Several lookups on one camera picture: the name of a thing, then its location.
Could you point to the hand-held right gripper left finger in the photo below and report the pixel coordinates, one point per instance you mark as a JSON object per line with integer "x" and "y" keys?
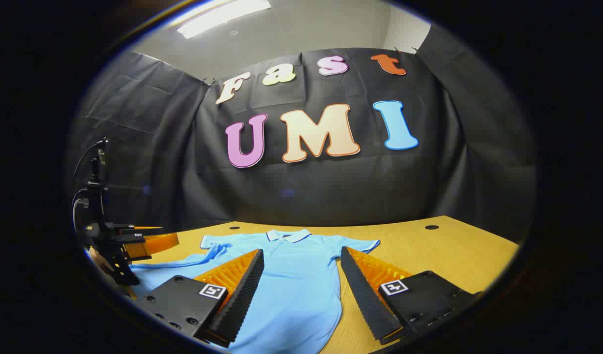
{"x": 242, "y": 295}

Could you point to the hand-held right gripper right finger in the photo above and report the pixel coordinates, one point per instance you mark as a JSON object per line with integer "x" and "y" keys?
{"x": 363, "y": 295}

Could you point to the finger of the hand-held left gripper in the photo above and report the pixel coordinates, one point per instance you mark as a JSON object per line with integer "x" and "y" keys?
{"x": 139, "y": 228}
{"x": 156, "y": 243}

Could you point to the light blue polo T-shirt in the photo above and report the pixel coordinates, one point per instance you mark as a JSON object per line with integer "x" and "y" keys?
{"x": 296, "y": 275}

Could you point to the black backdrop cloth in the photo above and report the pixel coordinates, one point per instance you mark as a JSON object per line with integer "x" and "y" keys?
{"x": 331, "y": 191}

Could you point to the ceiling light panel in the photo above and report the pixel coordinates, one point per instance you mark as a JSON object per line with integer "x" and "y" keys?
{"x": 223, "y": 14}

